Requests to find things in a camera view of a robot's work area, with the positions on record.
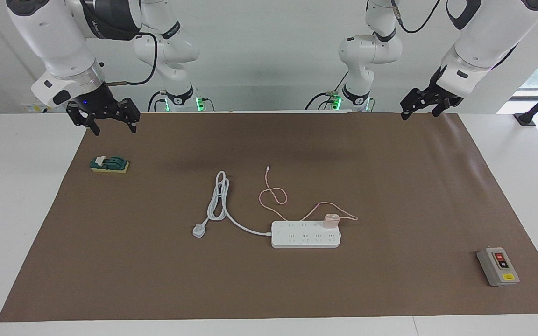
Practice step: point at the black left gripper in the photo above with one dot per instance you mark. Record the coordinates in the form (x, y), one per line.
(439, 95)

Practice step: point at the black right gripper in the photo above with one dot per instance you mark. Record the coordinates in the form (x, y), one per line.
(96, 105)

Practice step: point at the pink charger adapter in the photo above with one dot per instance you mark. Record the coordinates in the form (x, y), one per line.
(330, 221)

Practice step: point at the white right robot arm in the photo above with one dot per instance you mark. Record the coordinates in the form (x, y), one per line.
(54, 42)

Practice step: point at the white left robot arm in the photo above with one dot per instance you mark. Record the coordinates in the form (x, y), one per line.
(484, 42)

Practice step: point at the white power strip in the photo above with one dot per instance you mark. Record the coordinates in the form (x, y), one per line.
(305, 238)

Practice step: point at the brown table mat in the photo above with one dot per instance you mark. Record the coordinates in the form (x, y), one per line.
(297, 289)

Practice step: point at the green knife switch yellow base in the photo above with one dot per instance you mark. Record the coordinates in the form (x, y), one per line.
(110, 164)

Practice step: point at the white wall socket box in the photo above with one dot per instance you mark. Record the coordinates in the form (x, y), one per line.
(31, 108)

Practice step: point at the grey on-off switch box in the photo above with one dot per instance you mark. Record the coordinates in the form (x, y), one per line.
(498, 267)

